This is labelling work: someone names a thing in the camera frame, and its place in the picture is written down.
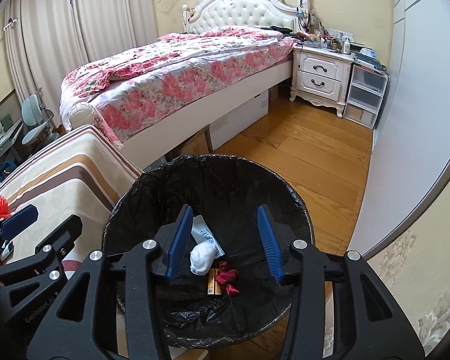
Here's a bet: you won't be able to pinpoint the white tissue wrapper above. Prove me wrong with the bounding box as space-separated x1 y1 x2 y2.
190 215 225 276

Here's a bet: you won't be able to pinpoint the brown bottle gold label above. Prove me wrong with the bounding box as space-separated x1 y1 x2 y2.
207 268 222 296

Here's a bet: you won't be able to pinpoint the dark red wrapper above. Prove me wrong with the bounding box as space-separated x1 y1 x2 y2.
215 261 240 297

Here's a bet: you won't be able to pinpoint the black lined trash bin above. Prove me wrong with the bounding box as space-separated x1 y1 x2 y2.
102 154 314 349

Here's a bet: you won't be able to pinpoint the striped bed sheet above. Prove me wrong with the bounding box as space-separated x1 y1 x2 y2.
0 123 211 360

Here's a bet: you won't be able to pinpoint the grey blue desk chair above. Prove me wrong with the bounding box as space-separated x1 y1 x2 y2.
21 89 60 147

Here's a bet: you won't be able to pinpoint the white round bedpost knob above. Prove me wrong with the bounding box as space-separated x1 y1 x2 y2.
69 102 95 129

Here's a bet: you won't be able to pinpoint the white under-bed storage box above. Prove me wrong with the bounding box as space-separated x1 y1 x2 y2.
207 91 269 151

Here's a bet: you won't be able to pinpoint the pink floral quilt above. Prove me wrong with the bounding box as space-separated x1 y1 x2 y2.
60 26 296 147

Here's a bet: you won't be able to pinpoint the white two-drawer nightstand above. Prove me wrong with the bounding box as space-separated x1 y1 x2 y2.
289 43 353 118

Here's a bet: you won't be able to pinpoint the clear plastic drawer unit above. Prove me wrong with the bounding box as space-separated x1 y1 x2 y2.
343 63 389 129

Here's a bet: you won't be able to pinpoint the beige curtains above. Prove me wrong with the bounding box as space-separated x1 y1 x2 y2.
1 0 158 125

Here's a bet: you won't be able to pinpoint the white bed with headboard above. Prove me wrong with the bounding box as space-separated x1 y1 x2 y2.
60 0 298 168

